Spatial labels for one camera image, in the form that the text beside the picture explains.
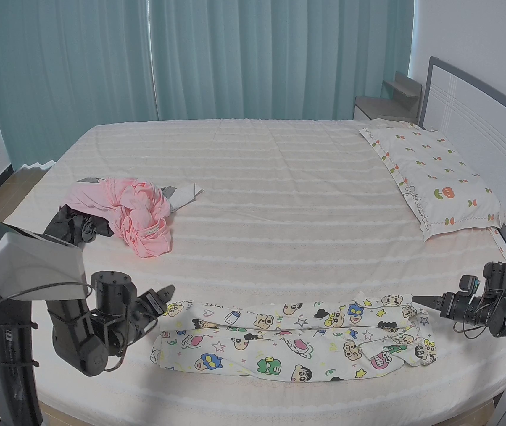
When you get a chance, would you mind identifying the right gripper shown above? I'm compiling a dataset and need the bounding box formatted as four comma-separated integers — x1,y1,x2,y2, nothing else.
436,292,476,325

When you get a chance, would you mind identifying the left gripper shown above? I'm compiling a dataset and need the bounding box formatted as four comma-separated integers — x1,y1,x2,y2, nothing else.
136,289,169,328

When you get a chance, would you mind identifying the white printed pyjama top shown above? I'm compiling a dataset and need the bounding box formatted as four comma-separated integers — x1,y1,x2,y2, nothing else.
149,293,438,383

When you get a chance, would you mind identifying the bed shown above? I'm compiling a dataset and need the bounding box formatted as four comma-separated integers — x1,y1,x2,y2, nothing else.
0,56,506,426

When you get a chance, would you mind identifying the pink garment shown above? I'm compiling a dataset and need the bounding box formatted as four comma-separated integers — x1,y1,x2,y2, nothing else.
62,177,173,259

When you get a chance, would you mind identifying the black garment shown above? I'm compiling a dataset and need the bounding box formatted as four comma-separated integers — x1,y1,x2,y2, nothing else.
43,206,114,250

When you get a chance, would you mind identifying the white and grey garment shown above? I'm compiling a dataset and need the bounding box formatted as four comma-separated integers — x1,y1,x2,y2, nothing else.
161,183,204,214

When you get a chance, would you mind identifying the white printed pillow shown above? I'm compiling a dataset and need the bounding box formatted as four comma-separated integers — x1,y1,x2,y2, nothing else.
359,122,505,242

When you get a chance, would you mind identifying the grey bedside table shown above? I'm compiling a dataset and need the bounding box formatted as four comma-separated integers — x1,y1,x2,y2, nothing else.
354,71,423,121

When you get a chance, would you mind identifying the blue-green curtain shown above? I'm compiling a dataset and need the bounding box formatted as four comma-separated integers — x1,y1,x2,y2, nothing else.
0,0,159,170
149,0,416,121

